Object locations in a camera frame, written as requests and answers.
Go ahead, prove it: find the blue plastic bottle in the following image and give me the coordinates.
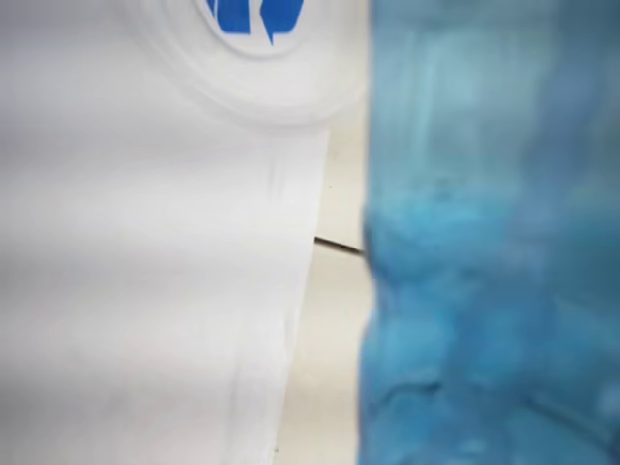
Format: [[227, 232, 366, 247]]
[[356, 0, 620, 465]]

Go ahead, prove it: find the clear cup blue recycling symbol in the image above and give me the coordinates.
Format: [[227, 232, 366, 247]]
[[181, 0, 373, 131]]

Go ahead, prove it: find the white paper sheet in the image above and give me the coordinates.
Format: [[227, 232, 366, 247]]
[[0, 0, 335, 465]]

